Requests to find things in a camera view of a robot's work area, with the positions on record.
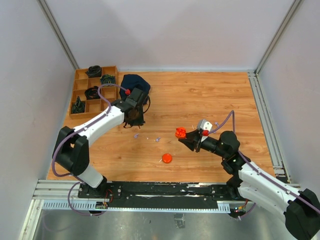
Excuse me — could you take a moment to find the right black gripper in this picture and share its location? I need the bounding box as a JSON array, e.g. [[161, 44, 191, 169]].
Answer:
[[178, 129, 228, 158]]

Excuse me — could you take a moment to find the orange earbud charging case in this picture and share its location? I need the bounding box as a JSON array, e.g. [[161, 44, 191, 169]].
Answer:
[[161, 153, 173, 164]]

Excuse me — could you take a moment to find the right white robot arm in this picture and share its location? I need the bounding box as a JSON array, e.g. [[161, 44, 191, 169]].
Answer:
[[175, 127, 320, 240]]

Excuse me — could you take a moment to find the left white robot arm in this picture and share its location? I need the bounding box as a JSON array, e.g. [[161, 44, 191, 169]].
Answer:
[[51, 88, 150, 198]]

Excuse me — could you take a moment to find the dark blue cloth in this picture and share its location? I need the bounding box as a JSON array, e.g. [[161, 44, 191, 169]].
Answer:
[[120, 74, 151, 94]]

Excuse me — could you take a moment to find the green patterned rolled belt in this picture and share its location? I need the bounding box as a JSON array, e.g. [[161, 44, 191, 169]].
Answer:
[[100, 74, 116, 87]]

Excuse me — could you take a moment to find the black rolled belt middle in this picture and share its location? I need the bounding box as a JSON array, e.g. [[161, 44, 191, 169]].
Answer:
[[84, 85, 101, 101]]

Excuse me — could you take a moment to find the black rolled belt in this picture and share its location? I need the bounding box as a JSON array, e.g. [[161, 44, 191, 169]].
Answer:
[[85, 65, 102, 78], [84, 85, 101, 101]]

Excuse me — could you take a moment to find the dark folded belt bottom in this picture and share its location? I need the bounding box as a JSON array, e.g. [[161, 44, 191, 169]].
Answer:
[[70, 96, 86, 114]]

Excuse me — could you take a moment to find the black rolled belt top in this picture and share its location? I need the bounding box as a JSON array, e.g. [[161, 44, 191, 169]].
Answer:
[[85, 65, 102, 78]]

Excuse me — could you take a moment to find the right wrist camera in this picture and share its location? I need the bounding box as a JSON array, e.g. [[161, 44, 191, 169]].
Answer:
[[197, 119, 213, 136]]

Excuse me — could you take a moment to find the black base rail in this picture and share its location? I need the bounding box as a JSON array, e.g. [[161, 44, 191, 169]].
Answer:
[[77, 181, 246, 211]]

